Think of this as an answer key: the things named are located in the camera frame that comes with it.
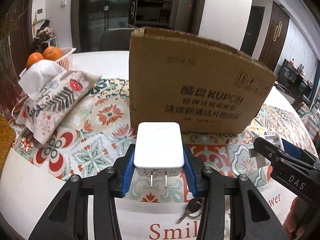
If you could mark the orange fruit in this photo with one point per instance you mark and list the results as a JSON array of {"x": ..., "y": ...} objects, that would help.
[
  {"x": 33, "y": 58},
  {"x": 52, "y": 53}
]

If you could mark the dark grey dining chair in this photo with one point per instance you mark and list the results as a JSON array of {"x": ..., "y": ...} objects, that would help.
[{"x": 116, "y": 39}]

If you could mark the black tv cabinet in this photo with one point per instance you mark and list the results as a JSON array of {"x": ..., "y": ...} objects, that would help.
[{"x": 293, "y": 84}]

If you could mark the white wall plug adapter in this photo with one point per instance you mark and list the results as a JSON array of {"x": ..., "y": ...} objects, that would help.
[{"x": 159, "y": 150}]

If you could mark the white plastic fruit basket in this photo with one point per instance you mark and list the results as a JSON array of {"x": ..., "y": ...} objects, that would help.
[{"x": 66, "y": 61}]

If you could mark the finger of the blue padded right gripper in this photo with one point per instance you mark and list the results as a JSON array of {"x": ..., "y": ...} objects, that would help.
[{"x": 291, "y": 149}]

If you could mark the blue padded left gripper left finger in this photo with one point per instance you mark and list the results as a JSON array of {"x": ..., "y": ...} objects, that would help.
[{"x": 66, "y": 216}]

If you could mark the white battery charger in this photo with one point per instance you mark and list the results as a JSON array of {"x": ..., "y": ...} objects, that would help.
[{"x": 264, "y": 147}]

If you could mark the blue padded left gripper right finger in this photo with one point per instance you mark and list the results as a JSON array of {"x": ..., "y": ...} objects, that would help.
[{"x": 251, "y": 216}]

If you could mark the dark glass sliding door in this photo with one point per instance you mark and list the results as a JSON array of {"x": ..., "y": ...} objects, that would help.
[{"x": 92, "y": 20}]

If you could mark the woven straw box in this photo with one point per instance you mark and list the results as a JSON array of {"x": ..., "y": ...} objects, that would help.
[{"x": 7, "y": 137}]

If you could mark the colourful patterned table mat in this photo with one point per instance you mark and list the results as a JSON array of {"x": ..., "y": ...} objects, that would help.
[{"x": 81, "y": 125}]

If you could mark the black handled key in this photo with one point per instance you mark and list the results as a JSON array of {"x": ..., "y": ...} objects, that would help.
[{"x": 192, "y": 210}]

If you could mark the brown cardboard box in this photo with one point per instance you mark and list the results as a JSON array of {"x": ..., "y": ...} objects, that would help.
[{"x": 203, "y": 85}]

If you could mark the floral fabric tissue cover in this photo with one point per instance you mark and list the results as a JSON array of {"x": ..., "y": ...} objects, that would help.
[{"x": 43, "y": 114}]

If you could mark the white tissue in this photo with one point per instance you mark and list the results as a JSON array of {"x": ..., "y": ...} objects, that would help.
[{"x": 38, "y": 75}]

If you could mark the right human hand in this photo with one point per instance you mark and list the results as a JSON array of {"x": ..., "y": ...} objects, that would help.
[{"x": 290, "y": 223}]

